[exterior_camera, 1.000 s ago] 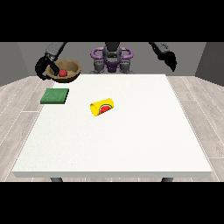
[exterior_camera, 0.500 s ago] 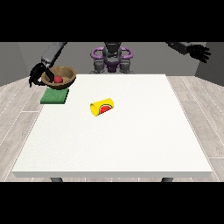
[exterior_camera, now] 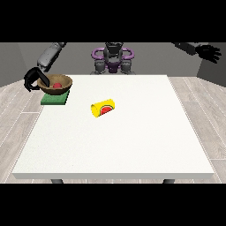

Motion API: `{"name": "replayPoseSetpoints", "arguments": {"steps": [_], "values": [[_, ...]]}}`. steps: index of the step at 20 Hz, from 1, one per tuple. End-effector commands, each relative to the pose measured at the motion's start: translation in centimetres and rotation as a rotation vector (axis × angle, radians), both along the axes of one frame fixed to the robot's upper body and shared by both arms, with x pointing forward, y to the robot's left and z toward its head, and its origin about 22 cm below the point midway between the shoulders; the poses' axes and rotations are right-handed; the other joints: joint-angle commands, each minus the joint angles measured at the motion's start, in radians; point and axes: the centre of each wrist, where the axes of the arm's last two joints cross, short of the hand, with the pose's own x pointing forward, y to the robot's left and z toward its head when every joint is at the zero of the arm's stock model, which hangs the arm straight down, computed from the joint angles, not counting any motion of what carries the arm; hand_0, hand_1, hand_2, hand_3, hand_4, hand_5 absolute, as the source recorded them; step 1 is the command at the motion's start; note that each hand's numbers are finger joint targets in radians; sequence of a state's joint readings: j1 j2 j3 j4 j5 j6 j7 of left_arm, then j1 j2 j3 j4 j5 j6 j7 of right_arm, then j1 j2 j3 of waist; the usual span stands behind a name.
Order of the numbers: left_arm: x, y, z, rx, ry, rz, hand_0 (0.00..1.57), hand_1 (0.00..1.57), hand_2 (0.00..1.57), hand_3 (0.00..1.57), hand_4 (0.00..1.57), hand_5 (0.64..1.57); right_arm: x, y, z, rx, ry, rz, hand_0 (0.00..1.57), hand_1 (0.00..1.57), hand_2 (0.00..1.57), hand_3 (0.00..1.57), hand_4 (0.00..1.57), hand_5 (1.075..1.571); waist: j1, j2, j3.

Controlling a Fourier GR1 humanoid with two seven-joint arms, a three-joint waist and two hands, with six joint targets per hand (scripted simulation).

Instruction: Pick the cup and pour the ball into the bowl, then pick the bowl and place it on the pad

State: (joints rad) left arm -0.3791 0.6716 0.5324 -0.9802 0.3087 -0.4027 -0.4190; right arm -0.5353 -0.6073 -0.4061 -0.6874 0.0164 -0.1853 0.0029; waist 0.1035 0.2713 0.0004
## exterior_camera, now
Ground brown wooden bowl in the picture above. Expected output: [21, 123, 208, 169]
[37, 73, 73, 95]

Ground green square pad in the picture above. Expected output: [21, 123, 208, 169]
[40, 89, 71, 106]

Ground grey robot trunk purple rings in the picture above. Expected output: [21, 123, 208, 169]
[90, 42, 136, 76]

